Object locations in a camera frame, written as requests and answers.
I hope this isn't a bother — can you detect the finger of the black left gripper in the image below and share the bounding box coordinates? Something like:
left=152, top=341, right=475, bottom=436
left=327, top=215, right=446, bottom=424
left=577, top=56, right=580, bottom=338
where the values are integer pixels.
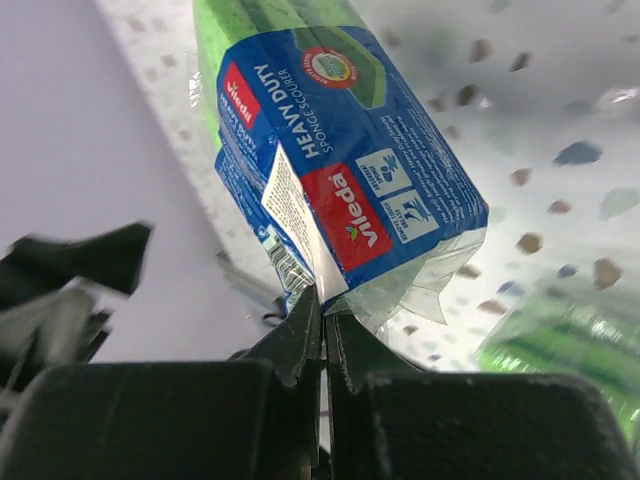
left=0, top=284, right=114, bottom=396
left=1, top=222, right=153, bottom=300

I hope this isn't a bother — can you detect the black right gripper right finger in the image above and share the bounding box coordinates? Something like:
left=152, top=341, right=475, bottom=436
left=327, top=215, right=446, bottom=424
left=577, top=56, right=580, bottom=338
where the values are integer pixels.
left=324, top=315, right=639, bottom=480

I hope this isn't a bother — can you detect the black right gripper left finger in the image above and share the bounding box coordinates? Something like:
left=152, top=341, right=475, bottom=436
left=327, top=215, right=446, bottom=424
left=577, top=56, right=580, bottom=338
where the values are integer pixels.
left=1, top=287, right=320, bottom=480

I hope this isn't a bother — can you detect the green sponge pack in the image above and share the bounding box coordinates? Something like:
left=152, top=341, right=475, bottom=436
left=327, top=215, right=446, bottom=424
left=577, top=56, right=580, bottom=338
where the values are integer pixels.
left=476, top=288, right=639, bottom=423
left=193, top=1, right=488, bottom=329

